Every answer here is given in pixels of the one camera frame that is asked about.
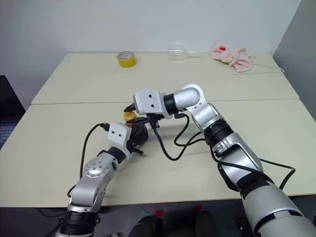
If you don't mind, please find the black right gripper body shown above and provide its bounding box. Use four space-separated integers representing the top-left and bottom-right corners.
145 113 161 129

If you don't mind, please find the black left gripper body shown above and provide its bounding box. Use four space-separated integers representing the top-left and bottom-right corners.
125 138 146 157

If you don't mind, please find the cola bottle with red label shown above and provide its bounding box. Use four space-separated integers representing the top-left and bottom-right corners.
126 122 150 148

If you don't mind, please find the dark bottle with red cap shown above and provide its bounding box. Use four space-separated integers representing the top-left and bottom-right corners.
148 209 165 237

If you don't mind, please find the yellow tape roll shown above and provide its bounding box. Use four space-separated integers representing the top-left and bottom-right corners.
116 51 137 68

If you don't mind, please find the black rounded shape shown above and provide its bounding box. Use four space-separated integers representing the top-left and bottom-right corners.
194 206 216 237
128 215 158 237

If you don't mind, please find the pink cloth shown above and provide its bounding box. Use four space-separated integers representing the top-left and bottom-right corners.
209 43 256 73

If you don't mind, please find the black laptop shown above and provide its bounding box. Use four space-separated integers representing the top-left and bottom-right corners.
0 75 26 149

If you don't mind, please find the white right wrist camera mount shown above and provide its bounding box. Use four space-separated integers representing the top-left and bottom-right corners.
133 88 173 121

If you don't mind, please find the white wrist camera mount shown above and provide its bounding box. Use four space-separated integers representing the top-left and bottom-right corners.
133 88 173 121
107 122 133 159

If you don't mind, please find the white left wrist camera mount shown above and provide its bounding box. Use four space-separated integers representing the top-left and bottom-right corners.
107 122 133 159

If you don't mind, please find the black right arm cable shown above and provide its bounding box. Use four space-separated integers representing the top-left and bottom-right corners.
148 112 296 191

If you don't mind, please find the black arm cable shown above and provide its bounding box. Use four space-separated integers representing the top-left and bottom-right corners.
148 112 296 191
66 121 111 198

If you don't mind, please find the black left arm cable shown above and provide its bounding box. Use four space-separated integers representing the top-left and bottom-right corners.
66 121 111 198

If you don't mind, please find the thin white cord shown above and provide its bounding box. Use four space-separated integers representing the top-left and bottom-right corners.
231 61 285 76

